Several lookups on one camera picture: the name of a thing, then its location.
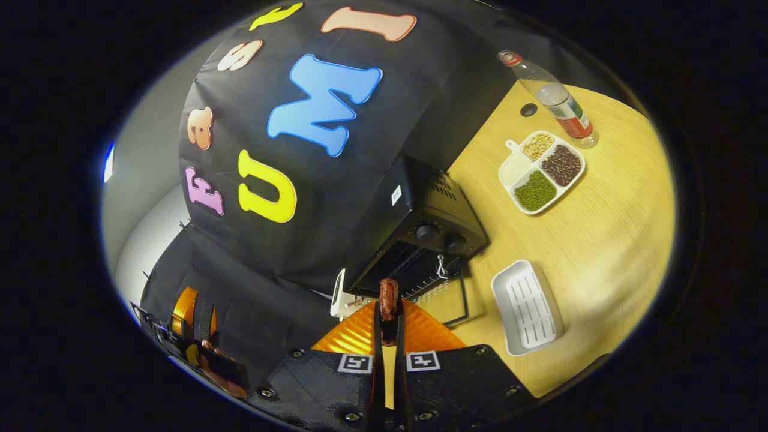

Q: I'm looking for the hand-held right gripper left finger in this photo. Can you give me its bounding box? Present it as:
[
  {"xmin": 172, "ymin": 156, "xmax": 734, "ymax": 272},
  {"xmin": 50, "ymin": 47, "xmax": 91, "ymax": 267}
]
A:
[{"xmin": 249, "ymin": 300, "xmax": 385, "ymax": 430}]

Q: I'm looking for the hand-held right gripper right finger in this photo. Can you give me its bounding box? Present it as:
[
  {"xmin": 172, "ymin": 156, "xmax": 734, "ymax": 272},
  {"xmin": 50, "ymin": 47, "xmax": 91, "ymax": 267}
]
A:
[{"xmin": 393, "ymin": 298, "xmax": 538, "ymax": 430}]

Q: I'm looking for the brown meat piece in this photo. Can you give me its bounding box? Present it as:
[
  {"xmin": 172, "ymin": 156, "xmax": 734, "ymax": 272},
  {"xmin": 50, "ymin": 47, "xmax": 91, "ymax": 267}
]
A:
[{"xmin": 378, "ymin": 278, "xmax": 400, "ymax": 347}]

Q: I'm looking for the black electric oven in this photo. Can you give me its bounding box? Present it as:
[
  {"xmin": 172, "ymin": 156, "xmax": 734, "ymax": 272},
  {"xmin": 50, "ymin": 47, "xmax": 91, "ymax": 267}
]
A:
[{"xmin": 347, "ymin": 157, "xmax": 490, "ymax": 328}]

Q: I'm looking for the white toaster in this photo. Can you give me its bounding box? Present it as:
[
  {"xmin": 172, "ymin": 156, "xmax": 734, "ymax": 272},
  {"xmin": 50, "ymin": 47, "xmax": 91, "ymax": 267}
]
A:
[{"xmin": 330, "ymin": 268, "xmax": 364, "ymax": 321}]

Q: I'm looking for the white rectangular dish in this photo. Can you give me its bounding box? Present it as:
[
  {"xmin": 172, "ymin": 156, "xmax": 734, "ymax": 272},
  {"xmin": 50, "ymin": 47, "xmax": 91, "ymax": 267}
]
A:
[{"xmin": 491, "ymin": 259, "xmax": 565, "ymax": 357}]

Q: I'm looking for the black backdrop cloth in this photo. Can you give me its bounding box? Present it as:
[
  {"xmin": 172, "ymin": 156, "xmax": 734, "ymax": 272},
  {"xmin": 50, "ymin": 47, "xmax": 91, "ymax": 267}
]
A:
[{"xmin": 139, "ymin": 0, "xmax": 523, "ymax": 388}]

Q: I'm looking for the white divided dish with beans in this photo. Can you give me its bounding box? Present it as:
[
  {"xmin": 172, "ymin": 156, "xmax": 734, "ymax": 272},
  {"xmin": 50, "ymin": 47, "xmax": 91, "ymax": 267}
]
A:
[{"xmin": 498, "ymin": 131, "xmax": 587, "ymax": 215}]

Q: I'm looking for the clear bottle with red label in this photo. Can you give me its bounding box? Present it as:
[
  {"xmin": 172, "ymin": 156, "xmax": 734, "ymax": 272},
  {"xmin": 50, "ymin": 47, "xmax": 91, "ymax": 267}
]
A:
[{"xmin": 497, "ymin": 50, "xmax": 599, "ymax": 149}]

